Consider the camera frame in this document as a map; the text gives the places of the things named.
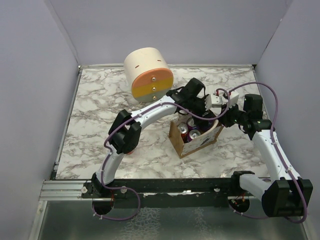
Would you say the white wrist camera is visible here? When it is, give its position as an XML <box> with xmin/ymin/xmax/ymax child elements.
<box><xmin>204</xmin><ymin>94</ymin><xmax>223</xmax><ymax>111</ymax></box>
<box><xmin>223</xmin><ymin>91</ymin><xmax>239</xmax><ymax>109</ymax></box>

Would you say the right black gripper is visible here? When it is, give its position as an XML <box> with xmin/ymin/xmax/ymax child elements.
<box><xmin>216</xmin><ymin>100</ymin><xmax>249</xmax><ymax>128</ymax></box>

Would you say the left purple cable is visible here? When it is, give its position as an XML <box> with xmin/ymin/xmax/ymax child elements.
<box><xmin>92</xmin><ymin>88</ymin><xmax>231</xmax><ymax>221</ymax></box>

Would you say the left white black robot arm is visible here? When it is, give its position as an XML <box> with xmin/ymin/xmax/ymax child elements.
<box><xmin>91</xmin><ymin>78</ymin><xmax>218</xmax><ymax>198</ymax></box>

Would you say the purple fanta can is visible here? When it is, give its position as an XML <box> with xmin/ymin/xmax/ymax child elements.
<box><xmin>187</xmin><ymin>129</ymin><xmax>201</xmax><ymax>143</ymax></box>
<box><xmin>186</xmin><ymin>117</ymin><xmax>197</xmax><ymax>129</ymax></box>

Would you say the beige cylindrical drawer unit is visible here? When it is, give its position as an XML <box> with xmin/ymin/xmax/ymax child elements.
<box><xmin>123</xmin><ymin>47</ymin><xmax>174</xmax><ymax>103</ymax></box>

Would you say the purple Fanta can front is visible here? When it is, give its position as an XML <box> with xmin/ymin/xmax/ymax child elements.
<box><xmin>186</xmin><ymin>117</ymin><xmax>197</xmax><ymax>129</ymax></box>

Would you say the aluminium frame rail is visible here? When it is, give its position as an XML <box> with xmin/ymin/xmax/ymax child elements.
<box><xmin>39</xmin><ymin>180</ymin><xmax>91</xmax><ymax>201</ymax></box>

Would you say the purple cable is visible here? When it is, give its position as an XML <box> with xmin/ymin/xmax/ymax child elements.
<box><xmin>224</xmin><ymin>82</ymin><xmax>309</xmax><ymax>224</ymax></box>
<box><xmin>92</xmin><ymin>88</ymin><xmax>231</xmax><ymax>221</ymax></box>

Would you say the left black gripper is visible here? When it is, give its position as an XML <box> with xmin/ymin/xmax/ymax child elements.
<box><xmin>186</xmin><ymin>95</ymin><xmax>213</xmax><ymax>125</ymax></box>

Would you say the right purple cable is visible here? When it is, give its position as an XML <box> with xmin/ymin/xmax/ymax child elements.
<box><xmin>224</xmin><ymin>82</ymin><xmax>309</xmax><ymax>224</ymax></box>

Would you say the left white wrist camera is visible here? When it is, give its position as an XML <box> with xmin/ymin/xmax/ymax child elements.
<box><xmin>204</xmin><ymin>94</ymin><xmax>223</xmax><ymax>111</ymax></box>

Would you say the burlap canvas tote bag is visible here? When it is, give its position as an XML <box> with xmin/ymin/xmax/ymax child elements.
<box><xmin>168</xmin><ymin>120</ymin><xmax>224</xmax><ymax>159</ymax></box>

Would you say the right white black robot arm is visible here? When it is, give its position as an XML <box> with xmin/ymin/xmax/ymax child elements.
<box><xmin>219</xmin><ymin>92</ymin><xmax>313</xmax><ymax>218</ymax></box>

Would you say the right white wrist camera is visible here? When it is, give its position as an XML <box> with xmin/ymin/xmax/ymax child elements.
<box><xmin>223</xmin><ymin>91</ymin><xmax>239</xmax><ymax>109</ymax></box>

